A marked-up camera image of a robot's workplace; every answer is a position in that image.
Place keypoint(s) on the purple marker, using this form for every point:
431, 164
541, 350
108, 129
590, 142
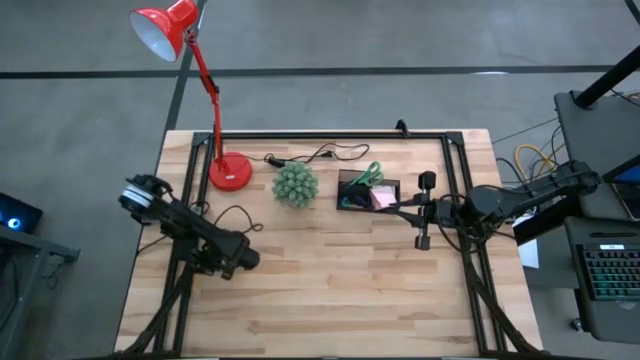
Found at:
360, 201

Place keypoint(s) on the white paper sheet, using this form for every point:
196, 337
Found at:
529, 252

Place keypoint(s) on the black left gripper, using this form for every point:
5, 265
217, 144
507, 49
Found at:
235, 255

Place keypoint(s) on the laptop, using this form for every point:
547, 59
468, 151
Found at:
631, 197

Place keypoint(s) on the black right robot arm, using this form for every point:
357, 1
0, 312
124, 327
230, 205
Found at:
500, 200

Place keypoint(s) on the red desk lamp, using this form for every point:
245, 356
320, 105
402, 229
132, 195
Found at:
232, 170

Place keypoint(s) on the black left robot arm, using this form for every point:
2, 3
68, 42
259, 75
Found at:
190, 227

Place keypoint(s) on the black aluminium table frame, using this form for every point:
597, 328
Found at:
325, 135

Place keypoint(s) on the black desk beam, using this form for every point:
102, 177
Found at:
545, 222

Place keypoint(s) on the black pole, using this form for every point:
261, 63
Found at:
605, 80

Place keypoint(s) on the RGB backlit keyboard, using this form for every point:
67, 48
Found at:
612, 272

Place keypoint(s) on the black computer with blue light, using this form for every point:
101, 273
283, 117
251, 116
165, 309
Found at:
22, 212

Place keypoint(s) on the small black mount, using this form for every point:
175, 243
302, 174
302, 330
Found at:
402, 128

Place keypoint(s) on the gray keyboard desk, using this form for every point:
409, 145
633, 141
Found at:
610, 320

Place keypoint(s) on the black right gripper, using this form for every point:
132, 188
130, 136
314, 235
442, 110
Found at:
425, 220

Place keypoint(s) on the black mesh desk organizer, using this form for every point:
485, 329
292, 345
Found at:
345, 187

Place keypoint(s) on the green plant in patterned pot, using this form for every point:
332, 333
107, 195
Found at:
295, 185

